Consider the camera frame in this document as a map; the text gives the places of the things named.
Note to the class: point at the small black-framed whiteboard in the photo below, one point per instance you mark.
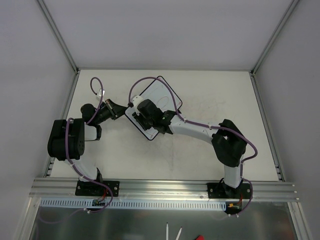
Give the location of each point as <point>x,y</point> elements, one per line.
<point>159,93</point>

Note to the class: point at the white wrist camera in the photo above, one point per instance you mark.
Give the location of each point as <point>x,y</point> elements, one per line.
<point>100,93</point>
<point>134,103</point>

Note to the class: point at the red object at bottom edge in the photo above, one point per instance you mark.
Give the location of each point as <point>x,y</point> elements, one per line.
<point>200,237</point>

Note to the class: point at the left aluminium frame post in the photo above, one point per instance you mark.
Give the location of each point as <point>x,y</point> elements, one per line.
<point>57,34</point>

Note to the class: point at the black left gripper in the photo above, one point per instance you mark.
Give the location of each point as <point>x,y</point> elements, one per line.
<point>111,109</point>

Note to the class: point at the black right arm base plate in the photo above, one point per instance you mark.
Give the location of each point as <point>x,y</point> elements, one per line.
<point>216,190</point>

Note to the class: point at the aluminium frame post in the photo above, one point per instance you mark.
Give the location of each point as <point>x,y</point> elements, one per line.
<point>57,34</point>
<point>275,34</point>

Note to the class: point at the white stick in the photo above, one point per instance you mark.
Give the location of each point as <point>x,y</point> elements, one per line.
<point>179,233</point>
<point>167,231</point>

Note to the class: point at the white stick right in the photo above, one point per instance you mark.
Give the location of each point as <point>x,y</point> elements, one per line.
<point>179,233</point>

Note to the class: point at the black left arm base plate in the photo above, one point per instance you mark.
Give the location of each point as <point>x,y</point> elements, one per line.
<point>89,189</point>

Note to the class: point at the white slotted cable duct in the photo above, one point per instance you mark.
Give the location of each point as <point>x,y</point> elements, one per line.
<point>205,205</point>

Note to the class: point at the aluminium mounting rail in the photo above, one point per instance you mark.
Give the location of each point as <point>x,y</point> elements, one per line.
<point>262,191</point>

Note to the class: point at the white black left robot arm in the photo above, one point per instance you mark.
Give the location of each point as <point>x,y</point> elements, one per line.
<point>67,138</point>

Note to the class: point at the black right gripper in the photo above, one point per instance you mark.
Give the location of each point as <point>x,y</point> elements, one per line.
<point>141,121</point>

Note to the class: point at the right aluminium frame post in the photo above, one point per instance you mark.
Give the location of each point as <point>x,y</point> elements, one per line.
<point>275,34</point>

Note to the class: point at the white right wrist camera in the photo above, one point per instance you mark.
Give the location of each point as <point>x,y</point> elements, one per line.
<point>134,103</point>

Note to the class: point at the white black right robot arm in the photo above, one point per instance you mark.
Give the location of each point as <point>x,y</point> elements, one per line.
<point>228,146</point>

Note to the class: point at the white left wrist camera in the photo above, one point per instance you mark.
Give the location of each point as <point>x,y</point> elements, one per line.
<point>100,93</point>

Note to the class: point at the white stick left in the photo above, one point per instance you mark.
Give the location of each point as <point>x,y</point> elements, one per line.
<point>167,231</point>

